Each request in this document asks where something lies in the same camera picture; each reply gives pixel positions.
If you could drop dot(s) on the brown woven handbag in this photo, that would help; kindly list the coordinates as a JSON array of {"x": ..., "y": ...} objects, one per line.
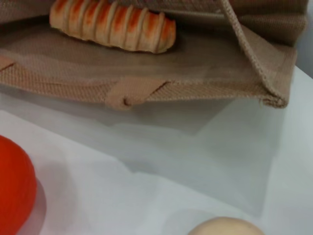
[{"x": 73, "y": 71}]

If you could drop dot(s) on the orange striped long bread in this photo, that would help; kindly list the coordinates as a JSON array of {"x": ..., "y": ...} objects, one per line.
[{"x": 115, "y": 27}]

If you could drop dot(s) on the beige egg yolk pastry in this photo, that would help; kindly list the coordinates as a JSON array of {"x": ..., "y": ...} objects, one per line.
[{"x": 227, "y": 227}]

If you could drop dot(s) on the orange toy persimmon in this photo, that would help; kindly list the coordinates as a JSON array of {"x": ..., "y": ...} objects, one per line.
[{"x": 14, "y": 186}]

